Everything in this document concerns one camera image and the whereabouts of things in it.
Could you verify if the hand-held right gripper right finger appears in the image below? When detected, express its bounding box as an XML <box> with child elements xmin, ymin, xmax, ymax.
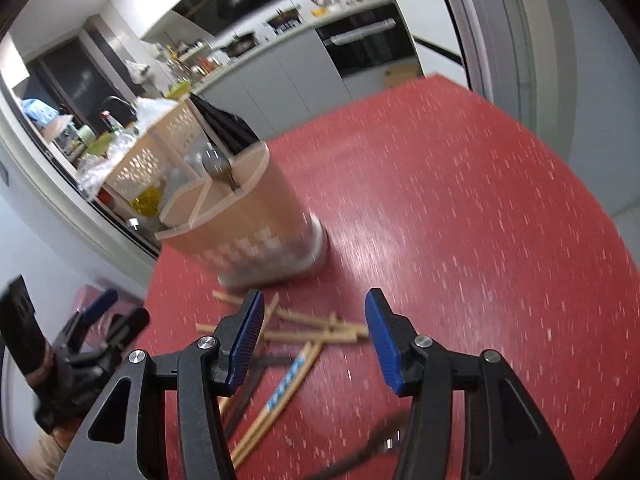
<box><xmin>364</xmin><ymin>287</ymin><xmax>575</xmax><ymax>480</ymax></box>

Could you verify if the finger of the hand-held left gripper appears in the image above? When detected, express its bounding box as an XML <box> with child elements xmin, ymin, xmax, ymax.
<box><xmin>60</xmin><ymin>288</ymin><xmax>119</xmax><ymax>356</ymax></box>
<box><xmin>95</xmin><ymin>307</ymin><xmax>151</xmax><ymax>361</ymax></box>

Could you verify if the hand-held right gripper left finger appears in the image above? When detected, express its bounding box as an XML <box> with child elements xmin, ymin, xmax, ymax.
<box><xmin>55</xmin><ymin>289</ymin><xmax>266</xmax><ymax>480</ymax></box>

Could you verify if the wooden chopstick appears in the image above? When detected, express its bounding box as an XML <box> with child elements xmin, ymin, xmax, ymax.
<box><xmin>211</xmin><ymin>290</ymin><xmax>372</xmax><ymax>336</ymax></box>
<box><xmin>196</xmin><ymin>324</ymin><xmax>360</xmax><ymax>345</ymax></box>
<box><xmin>219</xmin><ymin>293</ymin><xmax>281</xmax><ymax>416</ymax></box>
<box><xmin>232</xmin><ymin>311</ymin><xmax>339</xmax><ymax>470</ymax></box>

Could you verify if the black handled utensil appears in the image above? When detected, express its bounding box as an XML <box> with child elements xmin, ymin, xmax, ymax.
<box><xmin>222</xmin><ymin>354</ymin><xmax>297</xmax><ymax>438</ymax></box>

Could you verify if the blue white patterned chopstick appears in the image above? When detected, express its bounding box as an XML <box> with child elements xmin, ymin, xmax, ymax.
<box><xmin>231</xmin><ymin>342</ymin><xmax>315</xmax><ymax>461</ymax></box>

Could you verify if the black spoon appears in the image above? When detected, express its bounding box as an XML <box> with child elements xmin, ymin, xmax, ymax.
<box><xmin>304</xmin><ymin>409</ymin><xmax>415</xmax><ymax>480</ymax></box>

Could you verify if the beige plastic utensil holder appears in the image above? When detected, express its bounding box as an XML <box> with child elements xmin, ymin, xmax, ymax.
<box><xmin>154</xmin><ymin>141</ymin><xmax>330</xmax><ymax>290</ymax></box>

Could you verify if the person's left forearm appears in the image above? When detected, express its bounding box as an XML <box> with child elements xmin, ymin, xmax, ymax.
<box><xmin>36</xmin><ymin>412</ymin><xmax>83</xmax><ymax>468</ymax></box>

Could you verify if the beige plastic basket cart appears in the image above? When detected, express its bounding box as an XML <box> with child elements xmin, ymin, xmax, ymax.
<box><xmin>100</xmin><ymin>97</ymin><xmax>208</xmax><ymax>233</ymax></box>

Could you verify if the grey metal spoon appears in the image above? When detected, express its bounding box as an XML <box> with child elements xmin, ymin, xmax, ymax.
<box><xmin>201</xmin><ymin>146</ymin><xmax>238</xmax><ymax>192</ymax></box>

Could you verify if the red capped bottle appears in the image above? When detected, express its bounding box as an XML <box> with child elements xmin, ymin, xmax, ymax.
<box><xmin>100</xmin><ymin>110</ymin><xmax>127</xmax><ymax>143</ymax></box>

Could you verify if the clear plastic bag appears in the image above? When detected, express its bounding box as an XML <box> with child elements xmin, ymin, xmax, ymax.
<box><xmin>131</xmin><ymin>96</ymin><xmax>178</xmax><ymax>128</ymax></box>

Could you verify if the dark hanging cloth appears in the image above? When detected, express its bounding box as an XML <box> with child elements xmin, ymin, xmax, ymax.
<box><xmin>189</xmin><ymin>92</ymin><xmax>260</xmax><ymax>157</ymax></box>

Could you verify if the grey kitchen counter cabinet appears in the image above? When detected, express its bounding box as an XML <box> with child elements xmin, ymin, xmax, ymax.
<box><xmin>192</xmin><ymin>0</ymin><xmax>421</xmax><ymax>136</ymax></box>

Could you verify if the cardboard box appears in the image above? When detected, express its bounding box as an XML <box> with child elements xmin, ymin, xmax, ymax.
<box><xmin>383</xmin><ymin>64</ymin><xmax>425</xmax><ymax>90</ymax></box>

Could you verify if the black wok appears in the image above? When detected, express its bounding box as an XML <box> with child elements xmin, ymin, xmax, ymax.
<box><xmin>219</xmin><ymin>32</ymin><xmax>257</xmax><ymax>57</ymax></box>

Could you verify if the black built-in oven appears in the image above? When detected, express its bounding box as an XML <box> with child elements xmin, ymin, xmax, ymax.
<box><xmin>314</xmin><ymin>2</ymin><xmax>420</xmax><ymax>80</ymax></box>

